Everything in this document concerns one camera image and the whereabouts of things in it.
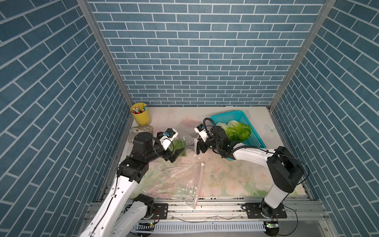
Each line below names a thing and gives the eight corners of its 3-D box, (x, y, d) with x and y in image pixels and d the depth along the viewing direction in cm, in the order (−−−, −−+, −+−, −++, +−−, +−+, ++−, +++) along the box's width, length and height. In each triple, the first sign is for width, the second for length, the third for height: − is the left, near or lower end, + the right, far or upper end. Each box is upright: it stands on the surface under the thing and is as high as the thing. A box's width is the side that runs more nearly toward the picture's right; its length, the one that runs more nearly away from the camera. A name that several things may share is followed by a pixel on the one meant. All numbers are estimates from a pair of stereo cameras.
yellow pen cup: (133, 126, 110) (127, 113, 99) (137, 115, 117) (132, 102, 106) (149, 126, 110) (144, 113, 99) (152, 115, 117) (148, 102, 106)
